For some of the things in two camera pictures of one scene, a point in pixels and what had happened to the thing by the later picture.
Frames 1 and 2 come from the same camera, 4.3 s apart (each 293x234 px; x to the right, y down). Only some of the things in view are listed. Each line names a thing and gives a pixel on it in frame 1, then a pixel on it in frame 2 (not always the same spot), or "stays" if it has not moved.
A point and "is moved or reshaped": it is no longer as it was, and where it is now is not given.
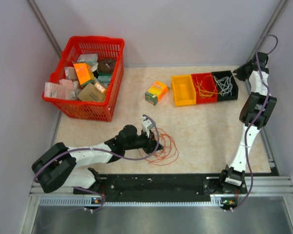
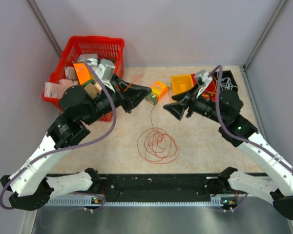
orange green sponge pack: [157, 91] stays
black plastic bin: [227, 87] stays
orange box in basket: [85, 76] stays
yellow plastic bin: [184, 90] stays
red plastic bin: [205, 87] stays
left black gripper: [151, 143] to [128, 101]
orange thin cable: [167, 153] is moved or reshaped
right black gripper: [238, 71] to [177, 109]
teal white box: [91, 59] stays
